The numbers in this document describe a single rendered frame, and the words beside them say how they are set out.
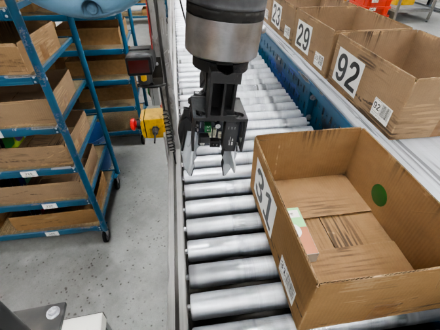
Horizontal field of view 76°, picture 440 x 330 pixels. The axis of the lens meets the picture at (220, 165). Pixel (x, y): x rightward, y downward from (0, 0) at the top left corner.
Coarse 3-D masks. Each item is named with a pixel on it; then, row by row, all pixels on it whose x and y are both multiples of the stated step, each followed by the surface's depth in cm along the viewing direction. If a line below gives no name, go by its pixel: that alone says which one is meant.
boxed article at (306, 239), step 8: (288, 208) 68; (296, 208) 68; (296, 216) 67; (296, 224) 65; (304, 224) 65; (304, 232) 63; (304, 240) 61; (312, 240) 61; (304, 248) 60; (312, 248) 60; (312, 256) 59
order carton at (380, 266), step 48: (288, 144) 73; (336, 144) 75; (288, 192) 77; (336, 192) 77; (288, 240) 51; (336, 240) 66; (384, 240) 66; (432, 240) 55; (336, 288) 42; (384, 288) 44; (432, 288) 47
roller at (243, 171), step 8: (208, 168) 87; (216, 168) 86; (240, 168) 86; (248, 168) 87; (184, 176) 84; (192, 176) 84; (200, 176) 85; (208, 176) 85; (216, 176) 85; (224, 176) 85; (232, 176) 86; (240, 176) 86; (248, 176) 86
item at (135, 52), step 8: (136, 48) 69; (144, 48) 68; (128, 56) 65; (136, 56) 65; (144, 56) 65; (152, 56) 67; (128, 64) 65; (136, 64) 65; (144, 64) 65; (152, 64) 67; (128, 72) 66; (136, 72) 66; (144, 72) 66; (152, 72) 67; (144, 80) 72; (152, 80) 75
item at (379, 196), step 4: (376, 184) 69; (372, 188) 71; (376, 188) 69; (380, 188) 68; (372, 192) 71; (376, 192) 69; (380, 192) 68; (384, 192) 67; (372, 196) 71; (376, 196) 70; (380, 196) 68; (384, 196) 67; (376, 200) 70; (380, 200) 68; (384, 200) 67; (376, 204) 70; (380, 204) 68; (384, 204) 67
